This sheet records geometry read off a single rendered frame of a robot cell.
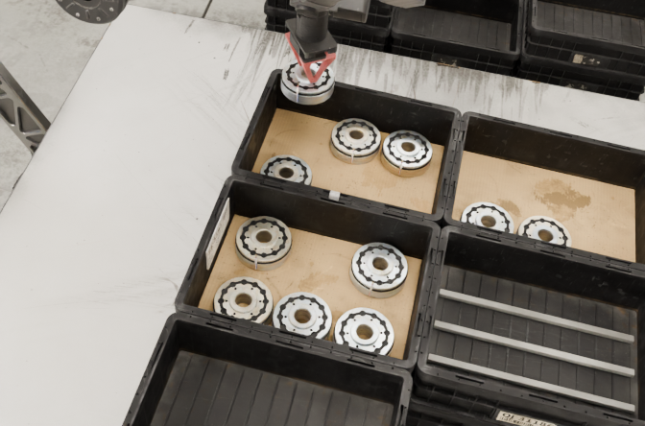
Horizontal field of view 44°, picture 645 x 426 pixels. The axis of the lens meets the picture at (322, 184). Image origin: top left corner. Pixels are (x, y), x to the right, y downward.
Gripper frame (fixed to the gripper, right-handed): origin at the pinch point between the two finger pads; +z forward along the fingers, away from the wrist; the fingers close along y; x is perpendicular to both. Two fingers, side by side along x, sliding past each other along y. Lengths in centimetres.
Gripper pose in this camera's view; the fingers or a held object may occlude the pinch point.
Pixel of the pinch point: (308, 70)
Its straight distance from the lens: 156.8
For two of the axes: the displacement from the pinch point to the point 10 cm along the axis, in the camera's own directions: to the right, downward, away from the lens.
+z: -0.7, 6.5, 7.5
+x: -9.2, 2.6, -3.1
